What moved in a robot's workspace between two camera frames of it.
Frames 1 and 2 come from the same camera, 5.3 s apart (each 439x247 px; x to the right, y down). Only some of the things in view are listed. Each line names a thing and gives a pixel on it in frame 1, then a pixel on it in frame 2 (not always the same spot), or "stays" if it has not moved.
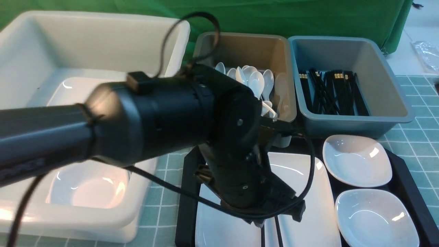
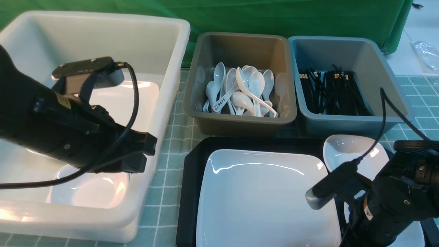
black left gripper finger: [299, 207] -> [143, 142]
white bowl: [359, 160] stays
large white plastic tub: [37, 48] stays
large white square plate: [318, 227] stays
